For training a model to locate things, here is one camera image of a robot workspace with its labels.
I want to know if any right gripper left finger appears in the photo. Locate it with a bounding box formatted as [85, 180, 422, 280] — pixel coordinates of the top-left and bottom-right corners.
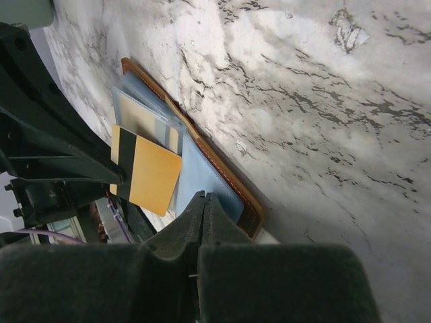
[1, 192, 205, 322]

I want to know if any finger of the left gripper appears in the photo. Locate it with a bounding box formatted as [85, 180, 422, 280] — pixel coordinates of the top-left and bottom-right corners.
[1, 23, 126, 184]

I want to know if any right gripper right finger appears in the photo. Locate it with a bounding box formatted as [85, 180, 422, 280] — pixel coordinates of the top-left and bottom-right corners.
[198, 193, 380, 322]

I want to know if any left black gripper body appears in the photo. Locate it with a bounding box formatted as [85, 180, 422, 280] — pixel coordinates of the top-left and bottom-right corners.
[1, 178, 108, 246]

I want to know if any brown leather card holder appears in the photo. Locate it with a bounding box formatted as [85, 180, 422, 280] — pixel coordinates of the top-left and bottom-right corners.
[112, 58, 265, 239]

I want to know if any gold VIP credit card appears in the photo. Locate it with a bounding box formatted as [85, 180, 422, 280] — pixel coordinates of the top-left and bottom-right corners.
[117, 95, 181, 155]

